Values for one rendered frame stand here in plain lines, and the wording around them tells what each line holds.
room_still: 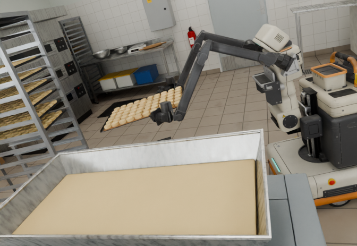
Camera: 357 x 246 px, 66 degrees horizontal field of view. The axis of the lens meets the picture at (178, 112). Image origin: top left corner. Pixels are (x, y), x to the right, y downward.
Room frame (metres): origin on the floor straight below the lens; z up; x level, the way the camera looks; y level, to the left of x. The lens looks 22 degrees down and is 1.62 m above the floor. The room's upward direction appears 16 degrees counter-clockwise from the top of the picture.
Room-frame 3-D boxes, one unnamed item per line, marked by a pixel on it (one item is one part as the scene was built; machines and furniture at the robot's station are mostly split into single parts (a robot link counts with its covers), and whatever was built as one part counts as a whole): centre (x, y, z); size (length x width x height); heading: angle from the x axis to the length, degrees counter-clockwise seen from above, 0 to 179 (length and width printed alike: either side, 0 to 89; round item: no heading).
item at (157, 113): (1.62, 0.11, 0.98); 0.07 x 0.07 x 0.10; 39
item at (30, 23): (2.20, 0.85, 0.97); 0.03 x 0.03 x 1.70; 83
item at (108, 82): (6.04, 1.21, 0.36); 0.46 x 0.38 x 0.26; 157
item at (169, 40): (5.84, 0.70, 0.49); 1.90 x 0.72 x 0.98; 68
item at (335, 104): (1.75, -1.04, 0.59); 0.55 x 0.34 x 0.83; 174
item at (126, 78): (5.90, 0.84, 0.36); 0.46 x 0.38 x 0.26; 158
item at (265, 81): (1.80, -0.66, 0.93); 0.28 x 0.16 x 0.22; 174
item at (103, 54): (6.03, 1.22, 0.95); 0.39 x 0.39 x 0.14
